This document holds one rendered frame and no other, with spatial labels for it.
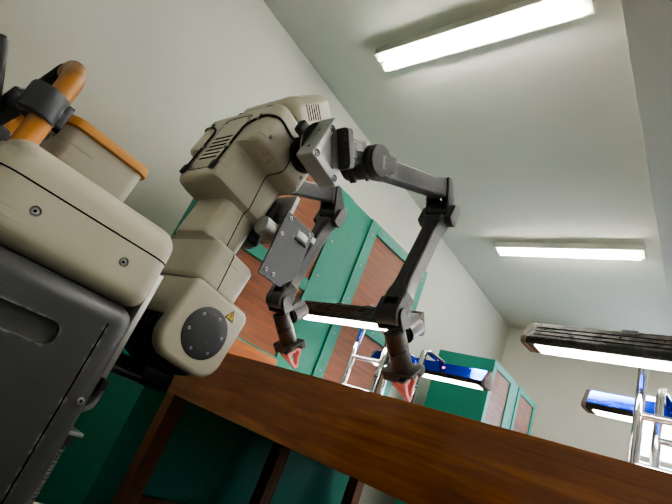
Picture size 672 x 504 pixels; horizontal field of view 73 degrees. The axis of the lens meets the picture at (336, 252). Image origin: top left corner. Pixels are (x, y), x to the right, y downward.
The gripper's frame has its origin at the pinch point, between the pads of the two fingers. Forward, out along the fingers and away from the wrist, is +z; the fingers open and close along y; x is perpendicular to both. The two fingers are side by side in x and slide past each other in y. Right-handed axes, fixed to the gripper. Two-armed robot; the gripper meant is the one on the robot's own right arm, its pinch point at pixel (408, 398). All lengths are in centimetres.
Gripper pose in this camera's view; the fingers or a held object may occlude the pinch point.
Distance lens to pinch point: 129.9
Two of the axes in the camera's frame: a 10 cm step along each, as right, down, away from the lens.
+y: -7.1, 0.3, 7.0
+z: 2.2, 9.6, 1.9
